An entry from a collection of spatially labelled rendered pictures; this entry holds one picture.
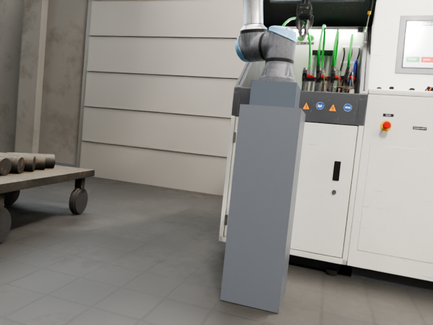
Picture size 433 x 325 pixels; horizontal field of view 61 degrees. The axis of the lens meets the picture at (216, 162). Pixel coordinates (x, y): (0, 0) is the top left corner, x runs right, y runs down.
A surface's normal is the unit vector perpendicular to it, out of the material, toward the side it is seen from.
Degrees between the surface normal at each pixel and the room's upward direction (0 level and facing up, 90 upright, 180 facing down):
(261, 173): 90
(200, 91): 90
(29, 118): 90
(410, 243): 90
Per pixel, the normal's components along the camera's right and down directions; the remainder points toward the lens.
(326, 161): -0.32, 0.03
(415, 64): -0.29, -0.21
